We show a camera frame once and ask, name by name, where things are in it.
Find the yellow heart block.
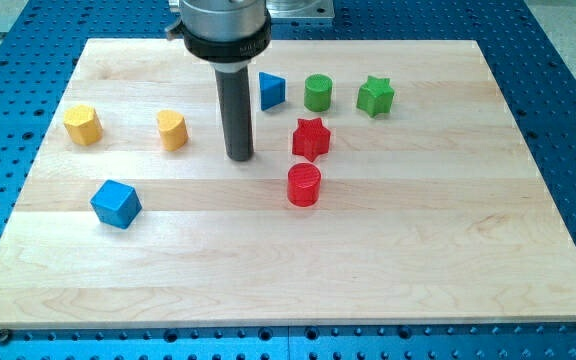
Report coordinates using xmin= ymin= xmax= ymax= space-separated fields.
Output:
xmin=157 ymin=109 xmax=189 ymax=151

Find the red star block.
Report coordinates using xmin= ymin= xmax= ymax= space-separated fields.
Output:
xmin=292 ymin=117 xmax=331 ymax=162

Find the blue cube block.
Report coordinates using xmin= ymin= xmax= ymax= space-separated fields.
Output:
xmin=90 ymin=180 xmax=142 ymax=229

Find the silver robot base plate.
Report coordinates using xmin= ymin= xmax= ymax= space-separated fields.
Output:
xmin=266 ymin=0 xmax=335 ymax=20

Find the light wooden board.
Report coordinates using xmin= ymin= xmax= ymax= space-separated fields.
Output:
xmin=0 ymin=39 xmax=576 ymax=329

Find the blue triangle block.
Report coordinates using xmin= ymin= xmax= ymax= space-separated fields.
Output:
xmin=258 ymin=72 xmax=286 ymax=111

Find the red cylinder block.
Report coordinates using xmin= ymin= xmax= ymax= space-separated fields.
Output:
xmin=287 ymin=163 xmax=322 ymax=207

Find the green cylinder block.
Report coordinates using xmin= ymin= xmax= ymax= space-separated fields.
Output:
xmin=304 ymin=74 xmax=333 ymax=112

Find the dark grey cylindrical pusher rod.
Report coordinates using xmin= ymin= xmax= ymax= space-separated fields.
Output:
xmin=215 ymin=66 xmax=254 ymax=162

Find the green star block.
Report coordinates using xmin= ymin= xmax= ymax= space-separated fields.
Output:
xmin=356 ymin=75 xmax=395 ymax=118

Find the yellow hexagon block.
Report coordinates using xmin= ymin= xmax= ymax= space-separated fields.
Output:
xmin=63 ymin=105 xmax=103 ymax=146

